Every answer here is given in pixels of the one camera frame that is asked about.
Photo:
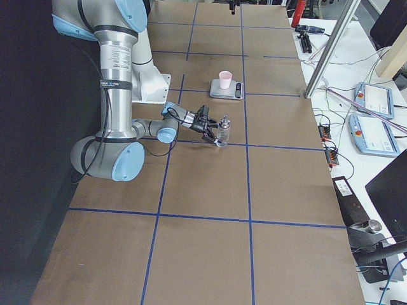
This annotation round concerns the aluminium frame post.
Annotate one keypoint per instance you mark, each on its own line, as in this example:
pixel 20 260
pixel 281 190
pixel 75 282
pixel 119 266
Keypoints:
pixel 338 31

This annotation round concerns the clear glass sauce bottle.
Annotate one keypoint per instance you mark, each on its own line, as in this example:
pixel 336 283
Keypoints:
pixel 223 131

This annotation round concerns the upper teach pendant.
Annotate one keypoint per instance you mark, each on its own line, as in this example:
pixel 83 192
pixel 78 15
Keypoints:
pixel 378 99

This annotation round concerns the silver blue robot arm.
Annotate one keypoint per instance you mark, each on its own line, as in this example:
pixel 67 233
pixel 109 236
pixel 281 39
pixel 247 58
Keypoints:
pixel 82 19
pixel 116 152

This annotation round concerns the red fire extinguisher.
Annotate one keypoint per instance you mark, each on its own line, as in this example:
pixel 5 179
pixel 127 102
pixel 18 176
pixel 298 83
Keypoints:
pixel 300 7

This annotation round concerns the silver digital kitchen scale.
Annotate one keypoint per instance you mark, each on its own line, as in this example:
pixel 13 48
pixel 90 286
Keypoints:
pixel 235 91

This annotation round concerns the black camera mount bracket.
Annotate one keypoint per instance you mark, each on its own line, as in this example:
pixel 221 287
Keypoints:
pixel 203 113

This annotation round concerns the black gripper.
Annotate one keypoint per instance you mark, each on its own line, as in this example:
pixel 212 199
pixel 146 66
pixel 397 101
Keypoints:
pixel 197 124

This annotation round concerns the teach pendant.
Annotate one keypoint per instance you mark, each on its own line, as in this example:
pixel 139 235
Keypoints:
pixel 372 136
pixel 378 99

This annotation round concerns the pink paper cup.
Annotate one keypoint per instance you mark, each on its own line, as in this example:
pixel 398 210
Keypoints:
pixel 225 78

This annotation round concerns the black monitor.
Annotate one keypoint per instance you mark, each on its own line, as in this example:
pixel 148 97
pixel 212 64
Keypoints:
pixel 387 192

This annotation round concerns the black box with label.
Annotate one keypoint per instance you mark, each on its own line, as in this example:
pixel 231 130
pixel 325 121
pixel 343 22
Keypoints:
pixel 351 208

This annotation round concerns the lower teach pendant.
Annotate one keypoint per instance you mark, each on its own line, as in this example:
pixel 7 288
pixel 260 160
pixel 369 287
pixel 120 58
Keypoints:
pixel 372 136

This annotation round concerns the overhead black camera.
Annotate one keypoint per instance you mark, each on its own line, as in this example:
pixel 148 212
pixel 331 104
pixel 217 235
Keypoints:
pixel 232 5

